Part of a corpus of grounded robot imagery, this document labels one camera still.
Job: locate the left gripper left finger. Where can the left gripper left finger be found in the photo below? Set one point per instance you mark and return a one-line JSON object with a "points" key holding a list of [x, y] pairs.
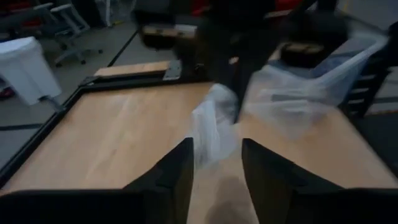
{"points": [[168, 180]]}

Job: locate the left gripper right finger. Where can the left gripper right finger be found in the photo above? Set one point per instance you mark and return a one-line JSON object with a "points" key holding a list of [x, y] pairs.
{"points": [[270, 180]]}

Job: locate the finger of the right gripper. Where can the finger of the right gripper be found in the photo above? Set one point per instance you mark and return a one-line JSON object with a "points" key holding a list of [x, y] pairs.
{"points": [[241, 93]]}

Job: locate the clear zip plastic bag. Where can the clear zip plastic bag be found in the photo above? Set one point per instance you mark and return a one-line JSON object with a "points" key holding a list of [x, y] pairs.
{"points": [[214, 124]]}

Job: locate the clear plastic storage bin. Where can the clear plastic storage bin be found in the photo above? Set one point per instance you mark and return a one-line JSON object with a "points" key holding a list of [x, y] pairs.
{"points": [[311, 90]]}

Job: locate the white armrest office chair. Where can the white armrest office chair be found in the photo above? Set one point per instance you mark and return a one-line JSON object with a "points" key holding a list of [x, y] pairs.
{"points": [[66, 28]]}

